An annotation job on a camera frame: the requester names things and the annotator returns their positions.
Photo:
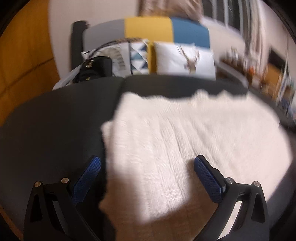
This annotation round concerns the black handbag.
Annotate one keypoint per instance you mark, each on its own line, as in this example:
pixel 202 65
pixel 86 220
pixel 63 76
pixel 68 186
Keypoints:
pixel 94 68

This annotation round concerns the window with white frame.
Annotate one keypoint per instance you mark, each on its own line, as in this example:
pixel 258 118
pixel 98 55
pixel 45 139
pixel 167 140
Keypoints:
pixel 239 16

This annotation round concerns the white deer print pillow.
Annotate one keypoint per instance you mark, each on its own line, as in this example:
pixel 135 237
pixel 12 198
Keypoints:
pixel 184 60

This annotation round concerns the black television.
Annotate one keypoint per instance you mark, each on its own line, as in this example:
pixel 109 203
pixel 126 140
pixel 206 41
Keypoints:
pixel 276 60

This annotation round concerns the beige patterned curtain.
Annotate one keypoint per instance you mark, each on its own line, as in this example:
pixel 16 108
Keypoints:
pixel 187 9

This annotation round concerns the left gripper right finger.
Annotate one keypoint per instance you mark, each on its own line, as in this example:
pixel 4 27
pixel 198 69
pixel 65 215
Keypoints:
pixel 211 179

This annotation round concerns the cream knitted sweater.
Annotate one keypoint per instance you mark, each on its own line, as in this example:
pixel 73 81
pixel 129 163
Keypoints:
pixel 153 192

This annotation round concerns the wooden side table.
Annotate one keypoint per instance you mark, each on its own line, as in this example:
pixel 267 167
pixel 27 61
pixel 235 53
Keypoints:
pixel 274 84

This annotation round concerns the triangle pattern pillow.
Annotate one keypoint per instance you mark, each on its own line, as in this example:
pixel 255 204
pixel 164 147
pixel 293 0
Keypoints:
pixel 129 56

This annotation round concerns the wooden wardrobe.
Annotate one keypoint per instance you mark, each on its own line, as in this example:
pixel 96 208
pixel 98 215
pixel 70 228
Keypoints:
pixel 28 67

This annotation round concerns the grey yellow blue sofa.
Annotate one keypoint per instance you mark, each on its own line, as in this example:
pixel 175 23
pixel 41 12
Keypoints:
pixel 154 29

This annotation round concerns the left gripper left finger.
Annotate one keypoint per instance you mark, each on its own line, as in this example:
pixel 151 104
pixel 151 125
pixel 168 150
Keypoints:
pixel 86 179

